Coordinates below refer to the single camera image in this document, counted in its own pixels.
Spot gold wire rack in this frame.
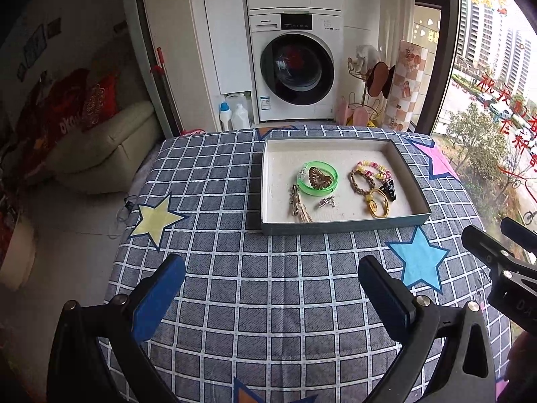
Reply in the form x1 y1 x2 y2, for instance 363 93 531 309
346 44 397 127

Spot brown spiral hair tie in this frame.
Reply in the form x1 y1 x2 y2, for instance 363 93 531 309
307 167 332 190

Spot silver star hair clip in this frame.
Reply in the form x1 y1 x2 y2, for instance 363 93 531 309
289 185 305 218

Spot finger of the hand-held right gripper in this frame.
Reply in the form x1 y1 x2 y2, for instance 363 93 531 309
500 217 537 257
461 224 537 286

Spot pink checked box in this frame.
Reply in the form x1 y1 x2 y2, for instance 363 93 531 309
386 40 429 132

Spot cream sofa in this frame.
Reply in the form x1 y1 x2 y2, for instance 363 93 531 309
44 101 162 196

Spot white cloth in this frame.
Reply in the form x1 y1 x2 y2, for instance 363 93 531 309
356 44 382 72

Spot white washing machine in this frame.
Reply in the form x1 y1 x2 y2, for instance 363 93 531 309
247 8 348 123

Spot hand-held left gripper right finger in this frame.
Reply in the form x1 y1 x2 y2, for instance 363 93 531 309
358 255 508 403

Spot pink slippers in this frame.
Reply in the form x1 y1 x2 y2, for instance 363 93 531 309
335 96 368 127

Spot red printed cloth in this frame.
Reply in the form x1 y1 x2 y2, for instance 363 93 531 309
17 67 91 177

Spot braided gold chain bracelet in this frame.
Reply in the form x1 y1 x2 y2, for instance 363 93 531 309
350 170 376 196

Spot wall picture frame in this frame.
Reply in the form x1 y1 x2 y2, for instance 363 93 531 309
23 25 46 65

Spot blue capped white bottle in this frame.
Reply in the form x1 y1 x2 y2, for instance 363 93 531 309
219 101 233 132

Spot person's right forearm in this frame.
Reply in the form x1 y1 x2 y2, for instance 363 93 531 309
507 331 537 391

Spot red handled mop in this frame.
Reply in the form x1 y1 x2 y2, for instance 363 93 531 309
153 47 185 135

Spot red gold patterned cushion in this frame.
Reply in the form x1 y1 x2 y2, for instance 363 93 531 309
82 71 120 131

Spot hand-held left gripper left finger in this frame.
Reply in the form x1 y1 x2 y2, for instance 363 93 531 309
47 254 186 403

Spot gold hair tie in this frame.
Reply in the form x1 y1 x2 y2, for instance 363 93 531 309
363 187 391 219

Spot green translucent bangle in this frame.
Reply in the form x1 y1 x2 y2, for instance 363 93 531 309
297 160 339 197

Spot white cabinet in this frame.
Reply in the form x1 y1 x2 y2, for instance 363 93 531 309
138 0 252 135

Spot grey checked star tablecloth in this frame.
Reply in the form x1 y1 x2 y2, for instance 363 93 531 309
103 125 515 403

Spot pink yellow beaded bracelet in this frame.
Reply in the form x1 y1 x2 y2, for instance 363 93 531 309
351 160 392 181

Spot green jewelry tray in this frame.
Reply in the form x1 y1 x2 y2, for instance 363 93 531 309
260 136 432 236

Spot white plastic jug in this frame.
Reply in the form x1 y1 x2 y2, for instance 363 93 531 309
231 104 251 130

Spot black window frame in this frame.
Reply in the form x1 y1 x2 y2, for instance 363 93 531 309
413 0 462 135

